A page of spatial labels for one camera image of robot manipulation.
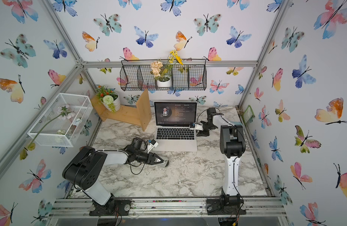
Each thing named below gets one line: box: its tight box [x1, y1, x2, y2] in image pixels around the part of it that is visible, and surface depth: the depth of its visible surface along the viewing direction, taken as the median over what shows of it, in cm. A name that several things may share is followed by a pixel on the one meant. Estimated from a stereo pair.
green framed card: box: [241, 104, 256, 124], surface depth 114 cm
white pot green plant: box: [95, 85, 121, 113], surface depth 100 cm
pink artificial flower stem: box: [27, 104, 76, 149], surface depth 75 cm
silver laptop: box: [152, 101, 198, 153], surface depth 103 cm
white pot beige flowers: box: [150, 49, 184, 88], surface depth 87 cm
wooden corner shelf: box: [90, 88, 152, 132], surface depth 107 cm
